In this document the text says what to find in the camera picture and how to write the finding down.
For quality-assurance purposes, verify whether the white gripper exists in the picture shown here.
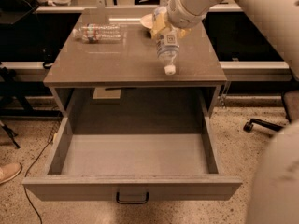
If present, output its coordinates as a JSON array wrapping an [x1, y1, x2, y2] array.
[[150, 0, 206, 39]]

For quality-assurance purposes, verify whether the blue plastic bottle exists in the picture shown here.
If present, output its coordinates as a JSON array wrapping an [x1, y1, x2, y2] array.
[[153, 7, 179, 76]]

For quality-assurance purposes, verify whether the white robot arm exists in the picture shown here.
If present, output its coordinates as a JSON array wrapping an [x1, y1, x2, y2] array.
[[151, 0, 299, 77]]

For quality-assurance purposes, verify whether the grey cabinet with counter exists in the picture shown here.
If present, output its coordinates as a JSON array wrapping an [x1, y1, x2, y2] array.
[[44, 8, 226, 135]]

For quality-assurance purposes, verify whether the clear plastic water bottle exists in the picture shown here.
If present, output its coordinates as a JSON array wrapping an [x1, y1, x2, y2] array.
[[72, 23, 122, 43]]

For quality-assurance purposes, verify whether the open grey drawer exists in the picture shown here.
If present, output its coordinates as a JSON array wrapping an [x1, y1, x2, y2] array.
[[23, 114, 242, 202]]

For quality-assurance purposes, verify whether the white paper bowl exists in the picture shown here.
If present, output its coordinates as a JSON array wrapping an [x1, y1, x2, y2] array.
[[140, 14, 152, 29]]

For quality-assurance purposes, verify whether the black office chair base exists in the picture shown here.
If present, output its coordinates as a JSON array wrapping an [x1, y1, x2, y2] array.
[[242, 91, 299, 133]]

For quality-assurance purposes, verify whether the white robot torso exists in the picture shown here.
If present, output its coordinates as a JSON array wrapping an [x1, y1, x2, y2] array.
[[245, 120, 299, 224]]

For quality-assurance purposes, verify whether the tan shoe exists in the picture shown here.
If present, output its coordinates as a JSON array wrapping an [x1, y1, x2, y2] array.
[[0, 162, 22, 184]]

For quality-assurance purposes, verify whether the black floor cable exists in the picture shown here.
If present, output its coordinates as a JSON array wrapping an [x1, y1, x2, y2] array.
[[23, 121, 60, 224]]

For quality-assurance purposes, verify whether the black drawer handle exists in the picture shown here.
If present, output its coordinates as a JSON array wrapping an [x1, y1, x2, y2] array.
[[115, 192, 150, 205]]

